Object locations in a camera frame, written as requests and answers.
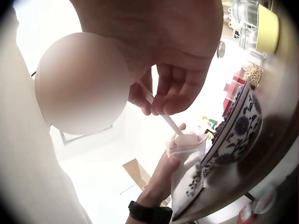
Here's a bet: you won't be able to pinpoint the person's left hand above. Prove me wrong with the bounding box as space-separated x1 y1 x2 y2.
137 123 187 208

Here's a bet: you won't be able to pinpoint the person's right hand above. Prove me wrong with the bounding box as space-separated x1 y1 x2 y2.
70 0 225 117

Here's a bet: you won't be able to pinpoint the person's right fingers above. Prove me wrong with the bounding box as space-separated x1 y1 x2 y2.
130 63 212 117

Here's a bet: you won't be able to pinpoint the person's left fingers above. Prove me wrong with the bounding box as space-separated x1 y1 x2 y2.
164 123 187 168

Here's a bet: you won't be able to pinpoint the white mesh pouch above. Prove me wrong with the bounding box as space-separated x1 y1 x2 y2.
165 132 207 222

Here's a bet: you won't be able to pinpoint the white plastic spoon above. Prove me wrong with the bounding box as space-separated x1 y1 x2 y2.
137 79 199 150

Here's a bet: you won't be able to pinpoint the handful of dark beans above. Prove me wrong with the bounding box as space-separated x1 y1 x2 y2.
186 163 204 197

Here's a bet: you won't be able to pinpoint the cardboard box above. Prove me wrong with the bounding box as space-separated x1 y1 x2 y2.
123 158 171 207

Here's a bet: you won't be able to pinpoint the green packets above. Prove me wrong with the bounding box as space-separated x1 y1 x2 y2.
200 114 219 141

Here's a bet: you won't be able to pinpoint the red box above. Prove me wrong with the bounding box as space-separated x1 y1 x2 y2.
223 70 248 110

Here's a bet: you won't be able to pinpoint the heap of dark beans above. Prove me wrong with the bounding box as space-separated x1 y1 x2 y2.
210 87 246 143

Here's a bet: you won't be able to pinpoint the round metal lid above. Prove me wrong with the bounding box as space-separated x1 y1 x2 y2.
217 41 226 59

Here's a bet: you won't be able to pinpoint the black wrist band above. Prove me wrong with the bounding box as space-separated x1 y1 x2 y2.
128 201 173 224

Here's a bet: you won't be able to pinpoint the jar of pale soybeans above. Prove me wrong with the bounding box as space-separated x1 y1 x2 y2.
243 64 264 88

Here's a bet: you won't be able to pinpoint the blue and white porcelain bowl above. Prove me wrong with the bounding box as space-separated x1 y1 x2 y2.
200 79 263 169

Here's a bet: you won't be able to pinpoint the small glass jar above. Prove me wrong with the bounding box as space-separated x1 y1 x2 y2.
238 26 258 50

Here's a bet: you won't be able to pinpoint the large glass jar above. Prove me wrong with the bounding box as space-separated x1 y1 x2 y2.
231 0 260 26

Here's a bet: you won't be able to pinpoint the clear drinking glass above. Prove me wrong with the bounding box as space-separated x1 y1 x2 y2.
253 183 278 214

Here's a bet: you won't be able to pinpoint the yellow pot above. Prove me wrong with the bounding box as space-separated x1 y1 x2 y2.
255 3 280 53

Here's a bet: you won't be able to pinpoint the person's body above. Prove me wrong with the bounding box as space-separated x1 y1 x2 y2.
0 7 94 224

